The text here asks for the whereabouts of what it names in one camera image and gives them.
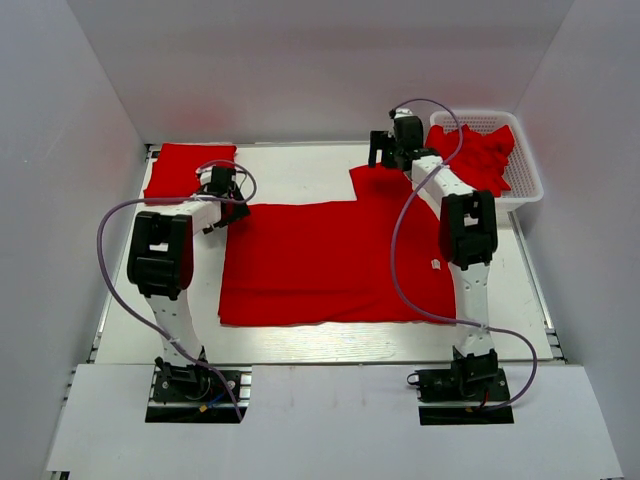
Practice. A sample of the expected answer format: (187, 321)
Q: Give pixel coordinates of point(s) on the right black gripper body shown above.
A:
(400, 147)

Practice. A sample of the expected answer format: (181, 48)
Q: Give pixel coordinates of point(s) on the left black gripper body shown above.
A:
(240, 208)

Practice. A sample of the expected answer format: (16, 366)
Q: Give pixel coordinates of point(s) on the red t shirt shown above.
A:
(332, 262)
(173, 173)

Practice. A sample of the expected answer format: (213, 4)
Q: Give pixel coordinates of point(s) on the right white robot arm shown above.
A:
(467, 235)

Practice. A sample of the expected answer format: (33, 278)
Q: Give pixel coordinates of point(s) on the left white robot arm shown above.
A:
(161, 254)

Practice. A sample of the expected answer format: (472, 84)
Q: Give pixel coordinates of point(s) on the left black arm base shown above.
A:
(193, 395)

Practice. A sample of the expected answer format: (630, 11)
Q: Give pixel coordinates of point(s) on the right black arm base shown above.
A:
(471, 391)

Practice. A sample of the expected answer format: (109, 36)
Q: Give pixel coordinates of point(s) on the red t shirts in basket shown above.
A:
(483, 159)

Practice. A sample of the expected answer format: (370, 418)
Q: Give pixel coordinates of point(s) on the folded red t shirt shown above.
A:
(173, 173)

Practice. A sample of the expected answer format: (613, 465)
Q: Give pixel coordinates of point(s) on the white plastic basket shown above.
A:
(445, 134)

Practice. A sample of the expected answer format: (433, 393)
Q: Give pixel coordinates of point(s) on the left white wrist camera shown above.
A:
(205, 176)

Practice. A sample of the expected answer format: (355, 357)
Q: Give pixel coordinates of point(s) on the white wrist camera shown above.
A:
(402, 112)
(205, 176)

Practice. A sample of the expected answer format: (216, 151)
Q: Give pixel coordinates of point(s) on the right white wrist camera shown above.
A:
(402, 112)

